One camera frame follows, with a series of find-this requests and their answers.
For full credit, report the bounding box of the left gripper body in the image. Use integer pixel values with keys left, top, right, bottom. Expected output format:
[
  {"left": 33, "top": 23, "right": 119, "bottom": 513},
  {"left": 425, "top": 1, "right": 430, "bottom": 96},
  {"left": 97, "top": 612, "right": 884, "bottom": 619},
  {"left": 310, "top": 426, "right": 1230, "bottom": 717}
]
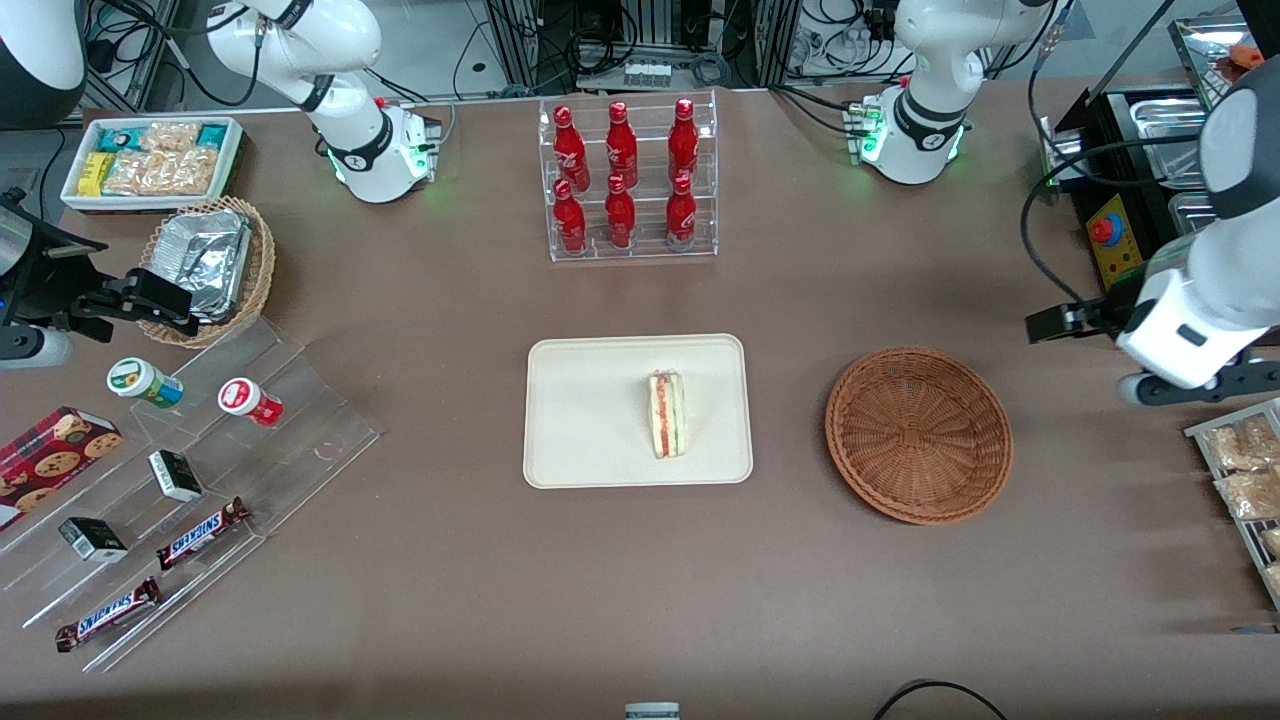
[{"left": 1078, "top": 300, "right": 1136, "bottom": 341}]

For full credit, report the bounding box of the triangular sandwich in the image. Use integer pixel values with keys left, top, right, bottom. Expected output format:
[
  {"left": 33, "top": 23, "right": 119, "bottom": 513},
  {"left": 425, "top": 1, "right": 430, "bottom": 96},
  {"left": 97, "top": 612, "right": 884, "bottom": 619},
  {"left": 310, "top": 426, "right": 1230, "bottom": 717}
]
[{"left": 647, "top": 369, "right": 688, "bottom": 460}]

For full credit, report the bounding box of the light tan wicker basket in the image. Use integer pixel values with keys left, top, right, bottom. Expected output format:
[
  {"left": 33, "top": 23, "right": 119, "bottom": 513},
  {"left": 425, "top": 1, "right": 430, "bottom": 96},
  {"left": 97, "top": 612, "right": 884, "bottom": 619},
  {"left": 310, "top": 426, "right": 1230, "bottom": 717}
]
[{"left": 138, "top": 195, "right": 277, "bottom": 349}]

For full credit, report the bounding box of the brown wicker basket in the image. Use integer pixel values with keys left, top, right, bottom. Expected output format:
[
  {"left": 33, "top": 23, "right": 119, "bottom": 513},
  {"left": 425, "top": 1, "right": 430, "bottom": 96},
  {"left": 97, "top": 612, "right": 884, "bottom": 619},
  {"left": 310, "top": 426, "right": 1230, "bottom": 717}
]
[{"left": 825, "top": 346, "right": 1014, "bottom": 526}]

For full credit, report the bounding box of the cream plastic tray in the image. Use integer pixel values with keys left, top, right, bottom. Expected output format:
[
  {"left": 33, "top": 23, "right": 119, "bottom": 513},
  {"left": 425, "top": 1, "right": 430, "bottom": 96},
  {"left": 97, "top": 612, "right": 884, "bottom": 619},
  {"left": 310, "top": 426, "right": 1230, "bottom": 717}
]
[{"left": 523, "top": 333, "right": 754, "bottom": 490}]

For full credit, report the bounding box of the silver foil package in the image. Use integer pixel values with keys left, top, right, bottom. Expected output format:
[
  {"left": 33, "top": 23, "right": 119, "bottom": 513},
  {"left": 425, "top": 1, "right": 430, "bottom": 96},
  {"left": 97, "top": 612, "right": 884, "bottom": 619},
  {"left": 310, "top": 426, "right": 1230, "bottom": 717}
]
[{"left": 150, "top": 210, "right": 253, "bottom": 323}]

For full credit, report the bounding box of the green lidded snack cup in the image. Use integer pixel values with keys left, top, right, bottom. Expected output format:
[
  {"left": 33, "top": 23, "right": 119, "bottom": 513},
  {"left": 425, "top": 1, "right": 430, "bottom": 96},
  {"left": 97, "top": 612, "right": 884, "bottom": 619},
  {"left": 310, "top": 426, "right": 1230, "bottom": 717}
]
[{"left": 107, "top": 357, "right": 185, "bottom": 409}]

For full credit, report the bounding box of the red lidded snack cup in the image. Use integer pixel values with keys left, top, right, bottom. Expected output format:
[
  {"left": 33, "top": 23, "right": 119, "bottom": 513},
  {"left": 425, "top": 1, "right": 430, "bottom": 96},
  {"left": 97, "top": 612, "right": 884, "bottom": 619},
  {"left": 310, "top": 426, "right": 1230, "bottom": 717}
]
[{"left": 218, "top": 377, "right": 284, "bottom": 428}]

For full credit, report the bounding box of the white plastic snack bin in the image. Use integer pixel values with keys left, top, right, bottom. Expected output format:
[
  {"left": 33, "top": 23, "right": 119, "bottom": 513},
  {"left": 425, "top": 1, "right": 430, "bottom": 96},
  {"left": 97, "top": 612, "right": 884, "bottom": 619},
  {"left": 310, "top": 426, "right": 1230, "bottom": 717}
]
[{"left": 60, "top": 116, "right": 246, "bottom": 214}]

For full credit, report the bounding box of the clear rice cracker bag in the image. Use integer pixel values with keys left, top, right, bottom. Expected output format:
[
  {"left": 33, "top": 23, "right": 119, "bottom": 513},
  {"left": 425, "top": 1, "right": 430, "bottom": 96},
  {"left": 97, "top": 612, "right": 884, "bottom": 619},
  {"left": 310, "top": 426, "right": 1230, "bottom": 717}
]
[
  {"left": 140, "top": 122, "right": 201, "bottom": 153},
  {"left": 103, "top": 148, "right": 219, "bottom": 196}
]

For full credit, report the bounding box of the stainless steel pan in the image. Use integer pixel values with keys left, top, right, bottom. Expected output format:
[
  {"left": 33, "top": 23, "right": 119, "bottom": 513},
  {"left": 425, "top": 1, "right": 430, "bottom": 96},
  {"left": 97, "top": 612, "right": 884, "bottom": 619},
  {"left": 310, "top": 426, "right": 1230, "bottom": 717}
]
[
  {"left": 1135, "top": 95, "right": 1216, "bottom": 186},
  {"left": 1168, "top": 190, "right": 1216, "bottom": 236}
]

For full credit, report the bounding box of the small black white box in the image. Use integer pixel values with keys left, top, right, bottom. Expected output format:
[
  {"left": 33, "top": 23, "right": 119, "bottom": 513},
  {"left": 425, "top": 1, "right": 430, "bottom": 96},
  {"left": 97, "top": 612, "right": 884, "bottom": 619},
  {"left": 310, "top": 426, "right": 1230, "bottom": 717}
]
[
  {"left": 58, "top": 516, "right": 129, "bottom": 563},
  {"left": 148, "top": 449, "right": 204, "bottom": 503}
]

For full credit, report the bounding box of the clear acrylic stepped display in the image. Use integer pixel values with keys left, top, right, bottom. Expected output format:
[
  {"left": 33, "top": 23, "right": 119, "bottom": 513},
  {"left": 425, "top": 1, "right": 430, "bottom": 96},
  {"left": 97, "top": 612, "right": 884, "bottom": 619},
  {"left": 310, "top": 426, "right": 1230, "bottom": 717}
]
[{"left": 0, "top": 312, "right": 383, "bottom": 673}]

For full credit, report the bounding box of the red chocolate cookie box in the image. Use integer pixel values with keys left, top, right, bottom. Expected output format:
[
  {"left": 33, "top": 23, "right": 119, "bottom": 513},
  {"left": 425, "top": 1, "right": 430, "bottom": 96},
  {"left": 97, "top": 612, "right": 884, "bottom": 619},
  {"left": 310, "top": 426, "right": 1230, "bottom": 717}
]
[{"left": 0, "top": 405, "right": 123, "bottom": 531}]

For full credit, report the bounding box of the clear cracker snack bag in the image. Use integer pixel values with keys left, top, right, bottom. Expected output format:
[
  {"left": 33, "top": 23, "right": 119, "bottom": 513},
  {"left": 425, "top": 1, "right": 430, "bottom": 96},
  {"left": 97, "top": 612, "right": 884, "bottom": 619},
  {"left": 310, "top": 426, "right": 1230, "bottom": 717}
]
[
  {"left": 1203, "top": 415, "right": 1280, "bottom": 473},
  {"left": 1215, "top": 468, "right": 1280, "bottom": 521}
]

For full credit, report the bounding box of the black food warmer appliance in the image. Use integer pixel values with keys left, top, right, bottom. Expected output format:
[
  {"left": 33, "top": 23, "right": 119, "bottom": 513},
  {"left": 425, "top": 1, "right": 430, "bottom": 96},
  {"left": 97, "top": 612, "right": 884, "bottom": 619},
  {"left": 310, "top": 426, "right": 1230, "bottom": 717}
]
[{"left": 1038, "top": 15, "right": 1280, "bottom": 293}]

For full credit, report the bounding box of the Snickers chocolate bar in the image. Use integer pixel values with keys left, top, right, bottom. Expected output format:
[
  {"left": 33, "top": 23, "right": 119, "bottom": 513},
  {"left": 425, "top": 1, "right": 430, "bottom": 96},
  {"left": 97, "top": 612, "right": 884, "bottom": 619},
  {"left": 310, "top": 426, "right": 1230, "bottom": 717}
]
[
  {"left": 155, "top": 497, "right": 251, "bottom": 571},
  {"left": 55, "top": 577, "right": 163, "bottom": 653}
]

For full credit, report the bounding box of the clear acrylic bottle rack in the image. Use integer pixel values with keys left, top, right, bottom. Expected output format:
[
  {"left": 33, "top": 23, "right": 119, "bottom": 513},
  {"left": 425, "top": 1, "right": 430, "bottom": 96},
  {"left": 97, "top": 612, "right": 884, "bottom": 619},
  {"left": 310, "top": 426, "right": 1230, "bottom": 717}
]
[{"left": 538, "top": 90, "right": 719, "bottom": 263}]

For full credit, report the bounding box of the red cola bottle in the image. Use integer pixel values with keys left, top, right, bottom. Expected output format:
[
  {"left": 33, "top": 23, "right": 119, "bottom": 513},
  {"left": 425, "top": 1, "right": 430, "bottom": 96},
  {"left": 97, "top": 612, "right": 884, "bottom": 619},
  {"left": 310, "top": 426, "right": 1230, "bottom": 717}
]
[
  {"left": 606, "top": 100, "right": 639, "bottom": 189},
  {"left": 668, "top": 97, "right": 699, "bottom": 186},
  {"left": 605, "top": 173, "right": 637, "bottom": 249},
  {"left": 666, "top": 172, "right": 697, "bottom": 246},
  {"left": 553, "top": 178, "right": 588, "bottom": 254},
  {"left": 553, "top": 105, "right": 591, "bottom": 191}
]

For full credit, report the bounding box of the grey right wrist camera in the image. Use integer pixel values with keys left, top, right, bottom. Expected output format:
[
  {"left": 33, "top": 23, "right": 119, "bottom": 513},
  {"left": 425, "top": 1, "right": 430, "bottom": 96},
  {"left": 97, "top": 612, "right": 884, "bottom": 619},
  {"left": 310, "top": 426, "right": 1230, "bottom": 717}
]
[{"left": 0, "top": 327, "right": 73, "bottom": 369}]

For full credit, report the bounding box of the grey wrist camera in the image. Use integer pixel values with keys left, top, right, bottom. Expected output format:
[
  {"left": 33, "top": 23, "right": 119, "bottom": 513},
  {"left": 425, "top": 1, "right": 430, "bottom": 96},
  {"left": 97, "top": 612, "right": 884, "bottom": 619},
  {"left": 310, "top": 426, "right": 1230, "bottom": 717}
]
[
  {"left": 0, "top": 327, "right": 73, "bottom": 369},
  {"left": 1118, "top": 358, "right": 1280, "bottom": 408}
]

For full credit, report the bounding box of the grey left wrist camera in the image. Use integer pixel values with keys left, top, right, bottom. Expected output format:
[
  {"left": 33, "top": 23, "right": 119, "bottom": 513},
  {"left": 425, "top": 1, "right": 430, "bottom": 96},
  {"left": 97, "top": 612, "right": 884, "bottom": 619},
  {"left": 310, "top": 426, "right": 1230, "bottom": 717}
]
[{"left": 1118, "top": 358, "right": 1280, "bottom": 408}]

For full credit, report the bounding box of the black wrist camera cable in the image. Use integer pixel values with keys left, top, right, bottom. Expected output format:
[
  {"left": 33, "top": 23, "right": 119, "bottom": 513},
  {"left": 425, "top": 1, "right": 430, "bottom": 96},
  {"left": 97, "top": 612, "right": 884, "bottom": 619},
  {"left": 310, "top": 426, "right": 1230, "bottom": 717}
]
[{"left": 1020, "top": 135, "right": 1231, "bottom": 306}]

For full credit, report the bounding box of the white wire rack tray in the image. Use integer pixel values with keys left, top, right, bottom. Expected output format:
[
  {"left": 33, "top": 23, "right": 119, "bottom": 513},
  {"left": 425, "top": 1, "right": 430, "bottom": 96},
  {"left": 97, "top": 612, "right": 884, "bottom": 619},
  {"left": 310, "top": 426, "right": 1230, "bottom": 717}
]
[{"left": 1185, "top": 398, "right": 1280, "bottom": 611}]

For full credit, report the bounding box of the black looped table cable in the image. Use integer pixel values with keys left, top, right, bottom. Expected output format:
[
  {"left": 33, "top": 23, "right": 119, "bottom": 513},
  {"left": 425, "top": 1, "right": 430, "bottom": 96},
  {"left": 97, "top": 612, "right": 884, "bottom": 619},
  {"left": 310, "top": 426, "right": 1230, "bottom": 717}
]
[{"left": 875, "top": 680, "right": 1011, "bottom": 720}]

